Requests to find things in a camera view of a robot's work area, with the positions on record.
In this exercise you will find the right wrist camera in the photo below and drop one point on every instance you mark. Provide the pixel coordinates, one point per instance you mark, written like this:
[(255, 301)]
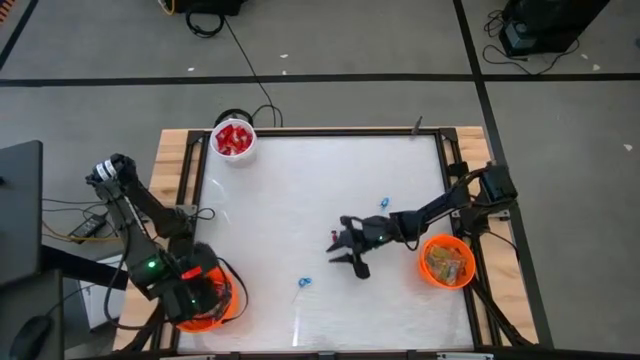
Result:
[(361, 270)]

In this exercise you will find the small orange halloween bucket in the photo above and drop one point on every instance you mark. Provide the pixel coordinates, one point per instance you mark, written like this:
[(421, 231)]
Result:
[(425, 260)]

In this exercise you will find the red candy packet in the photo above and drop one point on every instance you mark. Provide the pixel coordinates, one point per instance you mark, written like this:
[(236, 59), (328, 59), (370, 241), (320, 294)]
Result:
[(224, 134), (243, 146), (228, 147), (243, 135)]

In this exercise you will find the white cabinet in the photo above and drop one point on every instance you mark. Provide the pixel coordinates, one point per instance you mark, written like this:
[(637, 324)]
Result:
[(95, 310)]

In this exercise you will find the dark grey monitor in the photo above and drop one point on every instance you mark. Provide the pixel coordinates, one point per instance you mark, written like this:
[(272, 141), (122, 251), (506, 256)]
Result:
[(20, 210)]

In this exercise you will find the red tag strip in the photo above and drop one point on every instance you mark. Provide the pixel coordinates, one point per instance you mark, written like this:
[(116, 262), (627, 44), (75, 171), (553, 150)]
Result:
[(191, 273)]

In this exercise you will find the black desk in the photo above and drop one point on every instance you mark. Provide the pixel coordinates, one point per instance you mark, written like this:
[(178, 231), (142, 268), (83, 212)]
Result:
[(30, 300)]

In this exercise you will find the white plastic bucket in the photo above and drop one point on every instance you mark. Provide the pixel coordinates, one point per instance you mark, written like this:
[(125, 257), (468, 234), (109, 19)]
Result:
[(233, 159)]

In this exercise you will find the white work surface sheet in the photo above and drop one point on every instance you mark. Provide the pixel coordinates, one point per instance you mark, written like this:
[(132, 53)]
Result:
[(300, 200)]

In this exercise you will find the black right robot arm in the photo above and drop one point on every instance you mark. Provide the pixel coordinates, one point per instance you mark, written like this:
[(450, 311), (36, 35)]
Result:
[(440, 205)]

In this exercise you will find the large orange halloween bucket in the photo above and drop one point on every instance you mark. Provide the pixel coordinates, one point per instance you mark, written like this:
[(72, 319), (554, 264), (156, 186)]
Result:
[(228, 307)]

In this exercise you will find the small grey rod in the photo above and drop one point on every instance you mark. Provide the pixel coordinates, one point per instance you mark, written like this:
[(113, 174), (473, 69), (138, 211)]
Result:
[(416, 126)]

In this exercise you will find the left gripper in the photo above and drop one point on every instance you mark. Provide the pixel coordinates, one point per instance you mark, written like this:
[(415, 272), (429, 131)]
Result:
[(190, 300)]

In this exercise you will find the black equipment box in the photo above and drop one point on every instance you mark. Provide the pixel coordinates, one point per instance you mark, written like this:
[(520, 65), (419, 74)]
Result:
[(210, 5)]

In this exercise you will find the black frame strut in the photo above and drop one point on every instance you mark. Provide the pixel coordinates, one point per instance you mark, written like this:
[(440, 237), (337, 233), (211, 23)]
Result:
[(141, 337), (500, 320)]

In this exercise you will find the black computer mouse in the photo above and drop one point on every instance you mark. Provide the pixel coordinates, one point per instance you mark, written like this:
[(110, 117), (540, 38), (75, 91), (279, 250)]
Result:
[(30, 337)]

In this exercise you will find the orange striped object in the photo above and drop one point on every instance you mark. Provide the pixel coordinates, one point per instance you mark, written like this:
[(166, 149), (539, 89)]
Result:
[(5, 7)]

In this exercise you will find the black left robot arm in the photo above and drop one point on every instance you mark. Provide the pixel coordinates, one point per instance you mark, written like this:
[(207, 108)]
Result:
[(135, 235)]

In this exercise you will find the large black equipment case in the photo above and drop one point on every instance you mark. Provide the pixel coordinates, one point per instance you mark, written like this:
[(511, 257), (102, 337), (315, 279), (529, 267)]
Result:
[(550, 25)]

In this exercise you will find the black power adapter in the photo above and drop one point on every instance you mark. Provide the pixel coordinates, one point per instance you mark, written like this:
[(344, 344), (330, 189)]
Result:
[(88, 226)]

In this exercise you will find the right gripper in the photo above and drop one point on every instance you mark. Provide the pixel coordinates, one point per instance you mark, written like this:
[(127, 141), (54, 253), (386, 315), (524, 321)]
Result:
[(377, 230)]

